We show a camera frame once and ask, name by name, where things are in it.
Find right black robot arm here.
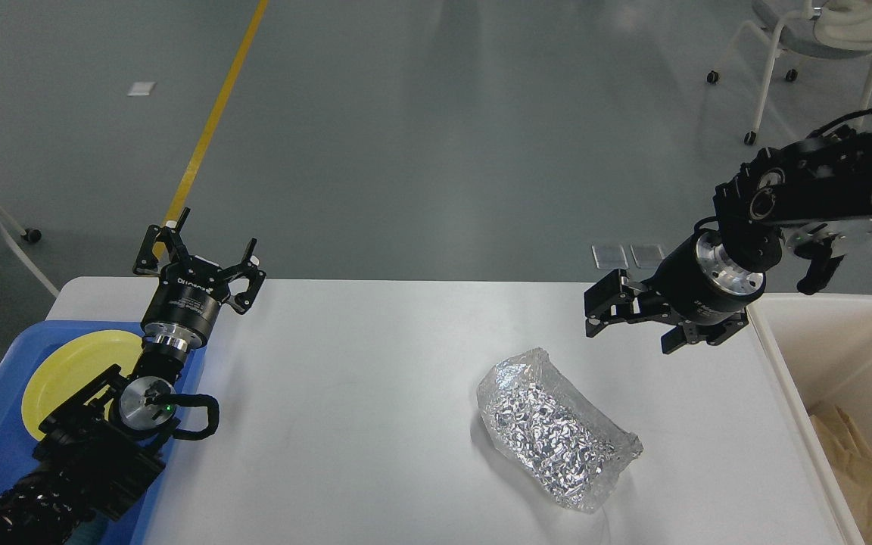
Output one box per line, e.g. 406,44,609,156
584,108,872,354

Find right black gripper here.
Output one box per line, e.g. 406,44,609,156
584,231,766,354

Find white rolling chair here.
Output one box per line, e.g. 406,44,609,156
705,1,872,146

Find yellow plate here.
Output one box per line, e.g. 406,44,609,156
20,330,142,441

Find white plastic bin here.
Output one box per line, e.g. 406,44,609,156
749,294,872,544

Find brown paper bag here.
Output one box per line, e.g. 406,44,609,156
808,401,872,545

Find blue plastic tray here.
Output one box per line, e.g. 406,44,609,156
0,321,204,544

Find grey floor outlet plates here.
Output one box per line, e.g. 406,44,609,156
591,244,665,270

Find large foil ball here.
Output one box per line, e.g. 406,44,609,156
475,347,644,513

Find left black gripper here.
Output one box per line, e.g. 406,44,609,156
132,207,266,350

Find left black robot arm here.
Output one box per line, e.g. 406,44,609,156
0,208,266,544

